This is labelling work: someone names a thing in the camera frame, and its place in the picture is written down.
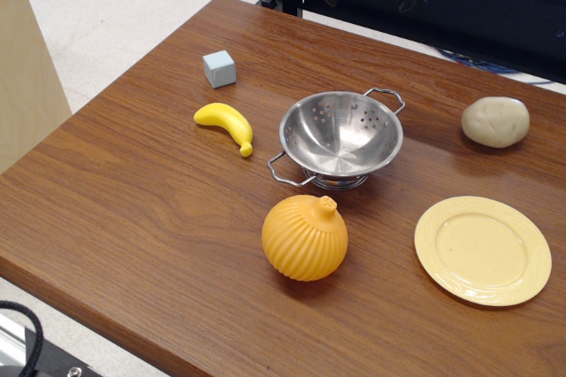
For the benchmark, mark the black base with screw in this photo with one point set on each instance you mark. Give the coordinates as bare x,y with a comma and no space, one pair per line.
57,362

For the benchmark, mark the beige toy potato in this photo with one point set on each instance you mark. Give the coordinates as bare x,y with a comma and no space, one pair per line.
496,121

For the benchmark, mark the yellow toy banana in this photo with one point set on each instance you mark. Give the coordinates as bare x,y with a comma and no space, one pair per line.
234,123

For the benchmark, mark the yellow ceramic plate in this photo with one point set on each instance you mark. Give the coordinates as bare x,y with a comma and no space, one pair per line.
483,251

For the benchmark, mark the grey cube block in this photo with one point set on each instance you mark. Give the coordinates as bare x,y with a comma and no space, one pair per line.
219,69

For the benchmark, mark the steel colander with handles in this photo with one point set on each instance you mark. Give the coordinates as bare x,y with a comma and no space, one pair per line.
340,138

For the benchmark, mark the orange ribbed toy onion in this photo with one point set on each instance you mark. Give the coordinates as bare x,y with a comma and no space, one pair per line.
304,237

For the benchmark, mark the light wooden panel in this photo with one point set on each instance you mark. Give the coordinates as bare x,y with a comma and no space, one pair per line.
33,103

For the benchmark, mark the black metal frame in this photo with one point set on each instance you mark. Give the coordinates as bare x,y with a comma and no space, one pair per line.
523,35

